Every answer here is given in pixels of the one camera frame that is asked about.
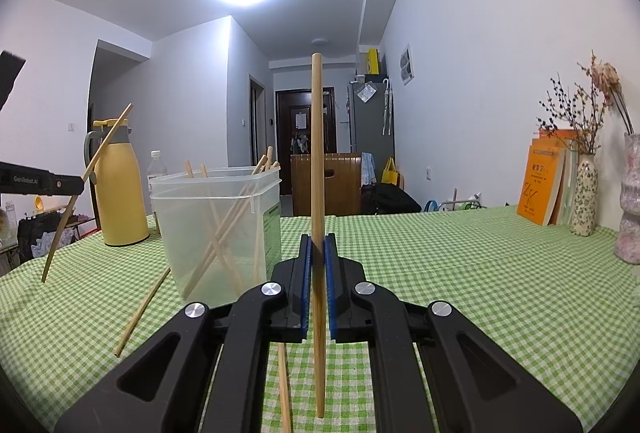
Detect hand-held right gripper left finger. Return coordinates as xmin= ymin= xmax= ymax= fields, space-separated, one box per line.
xmin=54 ymin=234 xmax=314 ymax=433

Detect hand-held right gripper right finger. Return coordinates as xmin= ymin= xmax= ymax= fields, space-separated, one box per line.
xmin=324 ymin=234 xmax=584 ymax=433

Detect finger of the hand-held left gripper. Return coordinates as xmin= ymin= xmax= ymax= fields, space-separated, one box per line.
xmin=55 ymin=172 xmax=85 ymax=196

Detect clear plastic container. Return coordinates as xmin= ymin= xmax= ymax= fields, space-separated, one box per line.
xmin=149 ymin=166 xmax=282 ymax=294
xmin=150 ymin=193 xmax=282 ymax=306

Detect yellow thermos jug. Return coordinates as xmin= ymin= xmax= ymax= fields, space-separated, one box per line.
xmin=83 ymin=119 xmax=151 ymax=248

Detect grey clothes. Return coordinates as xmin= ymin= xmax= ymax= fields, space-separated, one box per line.
xmin=32 ymin=230 xmax=63 ymax=259

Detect clear plastic water bottle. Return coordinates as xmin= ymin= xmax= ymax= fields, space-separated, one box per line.
xmin=147 ymin=150 xmax=168 ymax=180

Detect black bag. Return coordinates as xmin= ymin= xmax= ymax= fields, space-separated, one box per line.
xmin=361 ymin=183 xmax=422 ymax=214

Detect green checkered tablecloth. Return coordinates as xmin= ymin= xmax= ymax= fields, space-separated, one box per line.
xmin=0 ymin=203 xmax=640 ymax=433

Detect dark brown entrance door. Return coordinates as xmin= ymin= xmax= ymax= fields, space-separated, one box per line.
xmin=275 ymin=88 xmax=337 ymax=216

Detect grey refrigerator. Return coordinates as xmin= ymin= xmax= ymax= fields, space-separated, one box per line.
xmin=347 ymin=80 xmax=396 ymax=186

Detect wood framed interior door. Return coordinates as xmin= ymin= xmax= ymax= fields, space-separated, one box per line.
xmin=249 ymin=74 xmax=267 ymax=168

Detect white folded umbrella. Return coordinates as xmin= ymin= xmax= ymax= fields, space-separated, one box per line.
xmin=382 ymin=80 xmax=395 ymax=136

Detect orange book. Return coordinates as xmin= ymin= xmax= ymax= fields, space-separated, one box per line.
xmin=517 ymin=145 xmax=566 ymax=226
xmin=537 ymin=129 xmax=578 ymax=148

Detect pale book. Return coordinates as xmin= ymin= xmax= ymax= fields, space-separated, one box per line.
xmin=552 ymin=148 xmax=579 ymax=226

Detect floral patterned vase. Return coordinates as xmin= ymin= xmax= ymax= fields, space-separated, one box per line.
xmin=570 ymin=154 xmax=599 ymax=236

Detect dark dried branches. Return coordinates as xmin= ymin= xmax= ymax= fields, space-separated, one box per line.
xmin=537 ymin=73 xmax=613 ymax=156

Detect wire rack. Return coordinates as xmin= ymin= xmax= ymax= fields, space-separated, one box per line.
xmin=450 ymin=188 xmax=487 ymax=212

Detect wall poster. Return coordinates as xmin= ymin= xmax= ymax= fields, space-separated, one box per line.
xmin=400 ymin=44 xmax=417 ymax=86

